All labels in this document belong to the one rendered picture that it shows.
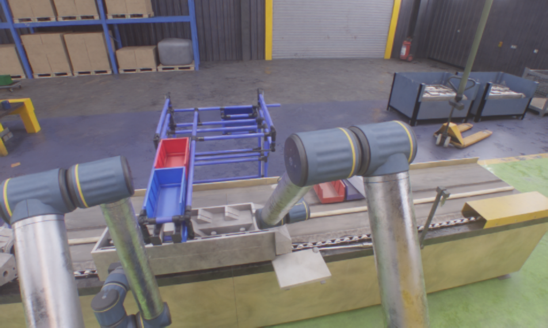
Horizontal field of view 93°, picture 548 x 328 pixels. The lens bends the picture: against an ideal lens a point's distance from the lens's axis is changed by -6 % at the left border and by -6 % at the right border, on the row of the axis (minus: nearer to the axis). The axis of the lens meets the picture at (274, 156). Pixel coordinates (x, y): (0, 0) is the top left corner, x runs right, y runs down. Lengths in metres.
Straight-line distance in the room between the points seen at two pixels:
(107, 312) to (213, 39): 10.76
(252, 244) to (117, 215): 0.82
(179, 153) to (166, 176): 0.30
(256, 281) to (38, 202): 1.27
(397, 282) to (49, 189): 1.05
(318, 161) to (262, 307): 1.56
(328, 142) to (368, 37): 12.36
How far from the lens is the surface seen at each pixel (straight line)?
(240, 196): 2.29
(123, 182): 1.01
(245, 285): 1.90
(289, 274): 1.70
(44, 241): 1.03
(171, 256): 1.69
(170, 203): 1.58
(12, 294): 2.15
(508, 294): 3.30
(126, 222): 1.12
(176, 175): 1.63
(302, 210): 1.45
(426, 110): 6.17
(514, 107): 7.83
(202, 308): 2.05
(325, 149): 0.72
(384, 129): 0.84
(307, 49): 12.09
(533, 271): 3.68
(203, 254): 1.67
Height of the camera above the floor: 2.15
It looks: 30 degrees down
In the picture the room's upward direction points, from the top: 1 degrees clockwise
